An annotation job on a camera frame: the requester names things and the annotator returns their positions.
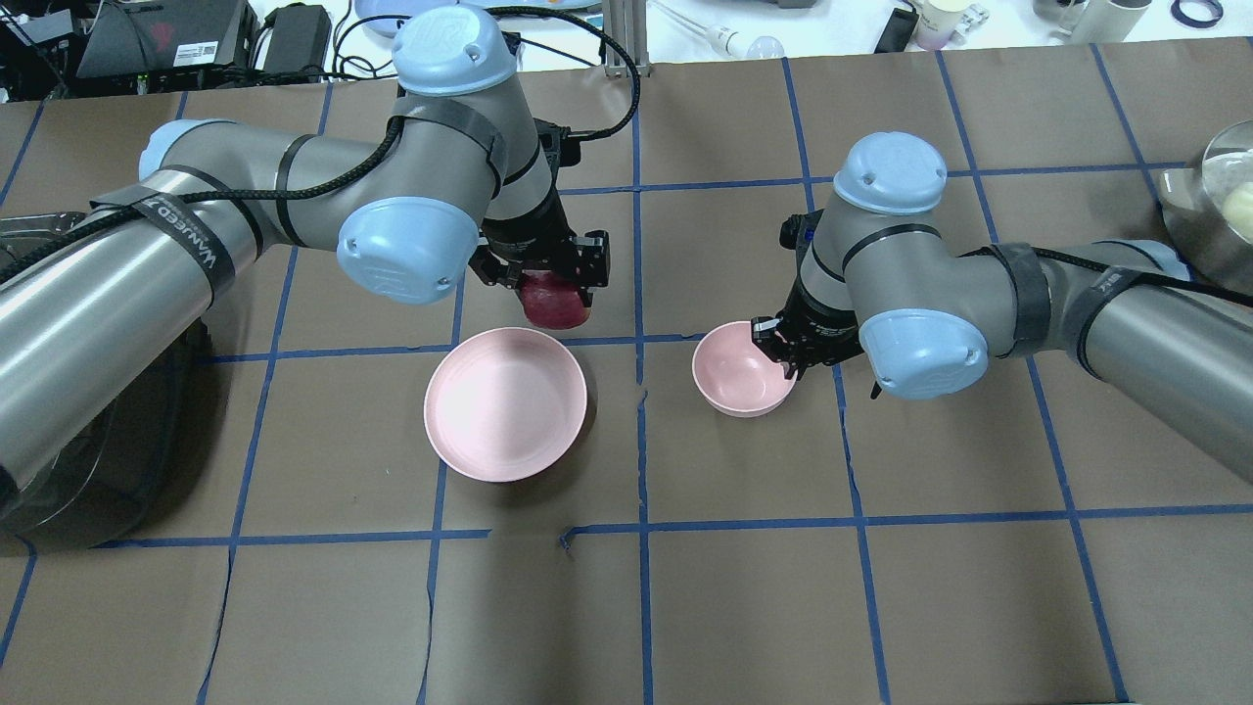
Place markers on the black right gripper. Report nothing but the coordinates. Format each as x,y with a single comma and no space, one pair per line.
820,326

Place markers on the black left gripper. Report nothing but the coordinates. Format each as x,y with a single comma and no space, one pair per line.
521,240

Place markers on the small pink bowl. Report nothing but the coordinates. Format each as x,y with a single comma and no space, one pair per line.
735,377

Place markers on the red apple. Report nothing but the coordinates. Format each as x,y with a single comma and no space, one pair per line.
551,302

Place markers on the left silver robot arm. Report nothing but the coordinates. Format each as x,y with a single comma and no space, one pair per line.
461,181

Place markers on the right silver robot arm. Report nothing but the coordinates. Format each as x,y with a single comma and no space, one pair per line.
874,277

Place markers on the pink plate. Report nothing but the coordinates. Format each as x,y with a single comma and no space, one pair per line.
505,405

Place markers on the steel bowl with yellow items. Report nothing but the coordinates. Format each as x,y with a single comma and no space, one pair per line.
1206,209

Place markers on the black power adapter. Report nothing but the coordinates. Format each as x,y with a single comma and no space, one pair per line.
296,44

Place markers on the black computer box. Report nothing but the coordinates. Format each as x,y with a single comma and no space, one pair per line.
167,38

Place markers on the aluminium frame post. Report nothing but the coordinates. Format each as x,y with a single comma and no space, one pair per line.
625,22

